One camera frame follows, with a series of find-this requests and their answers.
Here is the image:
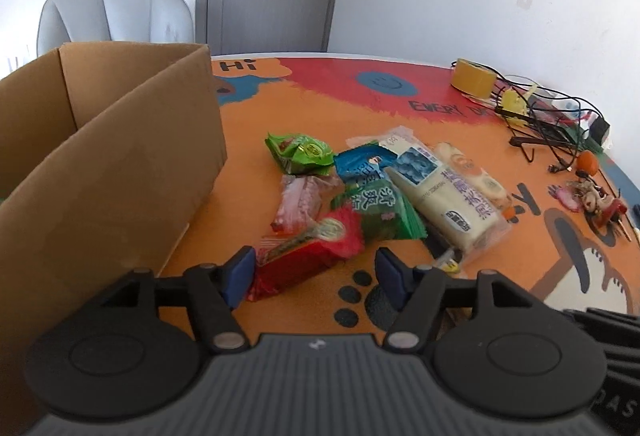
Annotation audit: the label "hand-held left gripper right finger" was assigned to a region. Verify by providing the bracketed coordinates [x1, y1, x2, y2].
[375, 246, 553, 353]

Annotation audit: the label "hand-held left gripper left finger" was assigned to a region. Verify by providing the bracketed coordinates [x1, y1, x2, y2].
[87, 245, 257, 353]

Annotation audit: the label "red snack packet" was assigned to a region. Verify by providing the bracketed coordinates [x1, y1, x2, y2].
[247, 207, 366, 303]

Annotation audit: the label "blue plum snack packet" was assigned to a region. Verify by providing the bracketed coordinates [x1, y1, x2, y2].
[333, 142, 398, 189]

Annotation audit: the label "brown cardboard box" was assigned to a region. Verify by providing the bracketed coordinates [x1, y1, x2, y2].
[0, 42, 228, 436]

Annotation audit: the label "dark green snack packet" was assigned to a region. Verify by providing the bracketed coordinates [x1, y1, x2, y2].
[330, 178, 427, 241]

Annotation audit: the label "white blueberry bread packet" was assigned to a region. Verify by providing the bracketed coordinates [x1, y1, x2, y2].
[377, 126, 513, 264]

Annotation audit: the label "pink transparent snack packet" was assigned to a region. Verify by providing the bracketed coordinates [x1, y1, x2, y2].
[271, 173, 346, 234]

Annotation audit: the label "round biscuit packet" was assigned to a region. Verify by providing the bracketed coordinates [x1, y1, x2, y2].
[432, 142, 516, 217]

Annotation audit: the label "colourful cartoon table mat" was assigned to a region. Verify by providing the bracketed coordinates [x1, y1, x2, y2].
[160, 56, 640, 342]

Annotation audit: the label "black folding stand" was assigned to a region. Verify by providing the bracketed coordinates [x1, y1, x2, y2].
[509, 113, 587, 163]

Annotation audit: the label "yellow crumpled packet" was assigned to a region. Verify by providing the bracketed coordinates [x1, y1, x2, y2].
[500, 88, 531, 119]

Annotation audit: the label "yellow tape roll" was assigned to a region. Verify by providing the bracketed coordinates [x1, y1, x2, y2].
[450, 58, 497, 99]

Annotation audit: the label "black power adapter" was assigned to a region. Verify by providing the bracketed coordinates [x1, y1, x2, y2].
[589, 118, 612, 144]

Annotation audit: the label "grey upholstered chair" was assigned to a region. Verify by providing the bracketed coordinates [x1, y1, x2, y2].
[36, 0, 195, 59]

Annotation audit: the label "keychain with charms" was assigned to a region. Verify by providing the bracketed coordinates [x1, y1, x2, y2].
[555, 181, 632, 242]

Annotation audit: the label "tangled black cables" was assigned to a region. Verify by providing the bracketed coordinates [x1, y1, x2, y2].
[492, 73, 613, 174]

